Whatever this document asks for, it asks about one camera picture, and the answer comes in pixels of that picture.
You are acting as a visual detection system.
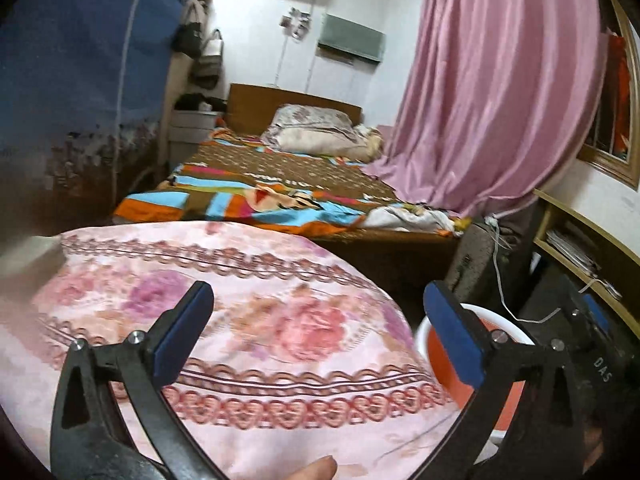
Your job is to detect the green covered wall box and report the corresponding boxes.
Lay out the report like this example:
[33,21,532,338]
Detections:
[317,14,387,63]

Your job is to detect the black and white handbag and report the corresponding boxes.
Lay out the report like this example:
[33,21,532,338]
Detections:
[192,29,223,88]

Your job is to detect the person's left hand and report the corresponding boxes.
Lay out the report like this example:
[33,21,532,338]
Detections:
[280,455,338,480]

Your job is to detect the colourful patchwork bedsheet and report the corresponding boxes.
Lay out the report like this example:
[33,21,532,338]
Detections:
[112,127,466,238]

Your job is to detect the pink floral quilt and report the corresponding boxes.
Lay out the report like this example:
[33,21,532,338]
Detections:
[0,220,466,480]

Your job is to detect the patterned dark bag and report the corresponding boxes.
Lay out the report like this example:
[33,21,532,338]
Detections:
[445,217,523,311]

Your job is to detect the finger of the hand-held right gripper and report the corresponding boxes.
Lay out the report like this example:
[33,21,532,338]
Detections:
[570,290,615,337]

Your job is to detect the white crumpled cloth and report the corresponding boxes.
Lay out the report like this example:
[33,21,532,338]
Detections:
[367,205,456,233]

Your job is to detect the gold framed picture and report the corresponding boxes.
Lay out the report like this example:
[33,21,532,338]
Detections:
[577,0,640,188]

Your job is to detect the thick old book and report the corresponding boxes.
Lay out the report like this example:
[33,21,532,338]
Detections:
[0,232,66,281]

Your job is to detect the blue fabric wardrobe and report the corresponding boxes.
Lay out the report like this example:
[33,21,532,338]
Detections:
[0,0,201,231]

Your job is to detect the wooden headboard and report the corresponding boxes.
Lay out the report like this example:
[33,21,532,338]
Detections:
[227,82,362,136]

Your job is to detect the stack of papers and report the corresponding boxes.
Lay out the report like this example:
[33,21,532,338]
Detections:
[545,227,621,301]

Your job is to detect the wooden shelf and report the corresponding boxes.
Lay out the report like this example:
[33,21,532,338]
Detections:
[532,187,640,341]

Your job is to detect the white and orange bin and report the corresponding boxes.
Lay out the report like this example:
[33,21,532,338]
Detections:
[415,302,538,456]

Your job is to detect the beige pillow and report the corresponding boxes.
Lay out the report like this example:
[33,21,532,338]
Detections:
[270,127,373,161]

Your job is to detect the pink curtain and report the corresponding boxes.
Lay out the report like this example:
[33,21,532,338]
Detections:
[362,0,603,216]

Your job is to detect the cream yellow cloth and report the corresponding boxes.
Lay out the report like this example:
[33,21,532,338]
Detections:
[355,127,385,161]

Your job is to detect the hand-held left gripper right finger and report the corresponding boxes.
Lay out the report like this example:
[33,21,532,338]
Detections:
[415,281,586,480]

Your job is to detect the black items pile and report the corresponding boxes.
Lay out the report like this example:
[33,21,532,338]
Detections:
[177,92,228,111]

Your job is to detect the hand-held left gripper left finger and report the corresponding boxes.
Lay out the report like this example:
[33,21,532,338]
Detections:
[50,281,226,480]

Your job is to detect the wall switch box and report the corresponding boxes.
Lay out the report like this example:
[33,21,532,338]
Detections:
[280,7,311,38]

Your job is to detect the floral pillow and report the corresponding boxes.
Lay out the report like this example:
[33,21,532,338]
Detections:
[262,104,356,136]

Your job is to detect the white nightstand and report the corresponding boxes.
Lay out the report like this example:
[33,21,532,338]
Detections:
[170,110,221,161]

